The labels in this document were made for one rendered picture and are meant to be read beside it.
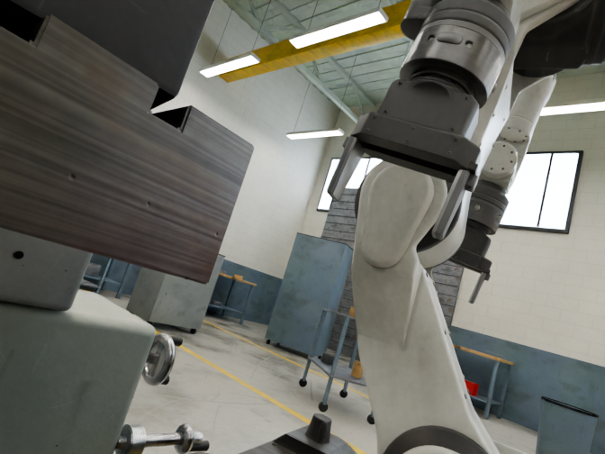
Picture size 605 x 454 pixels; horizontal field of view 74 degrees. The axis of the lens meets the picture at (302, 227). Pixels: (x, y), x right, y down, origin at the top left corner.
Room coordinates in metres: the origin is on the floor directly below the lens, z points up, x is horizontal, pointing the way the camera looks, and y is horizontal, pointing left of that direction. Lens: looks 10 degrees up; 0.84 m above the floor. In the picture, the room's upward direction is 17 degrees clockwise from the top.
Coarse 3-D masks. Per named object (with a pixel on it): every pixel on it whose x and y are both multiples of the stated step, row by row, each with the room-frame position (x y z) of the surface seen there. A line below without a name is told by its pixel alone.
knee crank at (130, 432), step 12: (132, 432) 0.81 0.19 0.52; (144, 432) 0.83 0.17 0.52; (180, 432) 0.91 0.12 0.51; (192, 432) 0.91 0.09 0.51; (120, 444) 0.81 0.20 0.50; (132, 444) 0.80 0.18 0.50; (144, 444) 0.82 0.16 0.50; (156, 444) 0.86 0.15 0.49; (168, 444) 0.88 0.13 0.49; (180, 444) 0.90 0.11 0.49; (192, 444) 0.90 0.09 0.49; (204, 444) 0.95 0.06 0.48
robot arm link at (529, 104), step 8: (544, 80) 0.69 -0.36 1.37; (552, 80) 0.69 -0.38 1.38; (528, 88) 0.70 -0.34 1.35; (536, 88) 0.69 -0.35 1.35; (544, 88) 0.69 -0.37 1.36; (552, 88) 0.70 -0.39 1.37; (520, 96) 0.71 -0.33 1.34; (528, 96) 0.70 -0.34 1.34; (536, 96) 0.70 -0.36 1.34; (544, 96) 0.70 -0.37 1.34; (520, 104) 0.70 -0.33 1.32; (528, 104) 0.70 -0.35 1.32; (536, 104) 0.70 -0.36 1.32; (544, 104) 0.71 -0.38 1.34; (512, 112) 0.71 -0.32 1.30; (520, 112) 0.70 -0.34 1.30; (528, 112) 0.70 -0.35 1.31; (536, 112) 0.70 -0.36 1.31; (528, 120) 0.70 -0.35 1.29; (536, 120) 0.71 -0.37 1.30
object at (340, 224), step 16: (352, 192) 9.50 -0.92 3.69; (336, 208) 9.73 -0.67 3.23; (352, 208) 9.40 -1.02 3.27; (336, 224) 9.65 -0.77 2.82; (352, 224) 9.29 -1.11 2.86; (336, 240) 9.55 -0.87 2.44; (352, 240) 9.22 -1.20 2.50; (432, 272) 7.76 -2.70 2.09; (448, 272) 7.54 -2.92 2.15; (352, 288) 8.97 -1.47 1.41; (448, 288) 7.49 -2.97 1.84; (352, 304) 8.89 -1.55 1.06; (448, 304) 7.44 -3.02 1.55; (336, 320) 9.10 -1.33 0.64; (352, 320) 8.81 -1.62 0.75; (448, 320) 7.40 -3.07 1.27; (336, 336) 9.02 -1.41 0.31; (352, 336) 8.74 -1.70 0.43; (352, 352) 8.67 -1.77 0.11
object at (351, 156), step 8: (344, 144) 0.38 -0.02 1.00; (352, 144) 0.37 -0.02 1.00; (360, 144) 0.38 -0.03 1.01; (344, 152) 0.37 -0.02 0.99; (352, 152) 0.37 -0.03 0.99; (360, 152) 0.39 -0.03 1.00; (344, 160) 0.37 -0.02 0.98; (352, 160) 0.38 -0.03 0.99; (336, 168) 0.38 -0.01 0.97; (344, 168) 0.38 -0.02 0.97; (352, 168) 0.39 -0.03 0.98; (336, 176) 0.38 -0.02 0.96; (344, 176) 0.38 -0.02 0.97; (336, 184) 0.38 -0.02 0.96; (344, 184) 0.39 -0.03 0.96; (328, 192) 0.38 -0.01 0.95; (336, 192) 0.38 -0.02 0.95
